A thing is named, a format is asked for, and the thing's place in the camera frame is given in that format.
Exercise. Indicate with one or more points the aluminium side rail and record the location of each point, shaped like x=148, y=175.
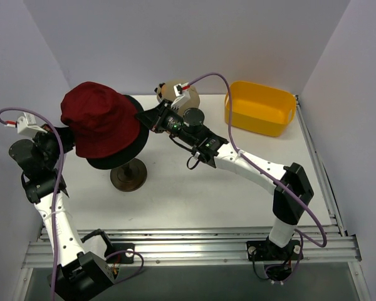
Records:
x=321, y=174

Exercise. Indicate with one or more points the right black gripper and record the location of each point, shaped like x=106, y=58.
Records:
x=155, y=116

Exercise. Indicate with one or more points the black bucket hat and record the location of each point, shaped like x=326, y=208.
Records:
x=128, y=137

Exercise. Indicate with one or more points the dark red cap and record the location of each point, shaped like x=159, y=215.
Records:
x=91, y=110

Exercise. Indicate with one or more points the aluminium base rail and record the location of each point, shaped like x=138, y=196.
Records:
x=224, y=246

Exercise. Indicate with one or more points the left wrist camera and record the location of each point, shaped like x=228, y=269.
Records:
x=23, y=122

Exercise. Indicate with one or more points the dark round mannequin stand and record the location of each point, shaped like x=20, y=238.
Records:
x=130, y=176

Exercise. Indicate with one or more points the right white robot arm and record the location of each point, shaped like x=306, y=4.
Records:
x=289, y=185

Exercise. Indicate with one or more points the yellow plastic bin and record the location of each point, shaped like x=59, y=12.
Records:
x=259, y=109

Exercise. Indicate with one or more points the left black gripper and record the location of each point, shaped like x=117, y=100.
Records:
x=64, y=138

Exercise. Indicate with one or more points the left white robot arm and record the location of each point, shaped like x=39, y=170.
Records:
x=81, y=270

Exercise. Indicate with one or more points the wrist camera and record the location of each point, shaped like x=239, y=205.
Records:
x=182, y=95
x=23, y=122

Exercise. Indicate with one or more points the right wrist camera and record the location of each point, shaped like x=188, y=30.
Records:
x=182, y=95

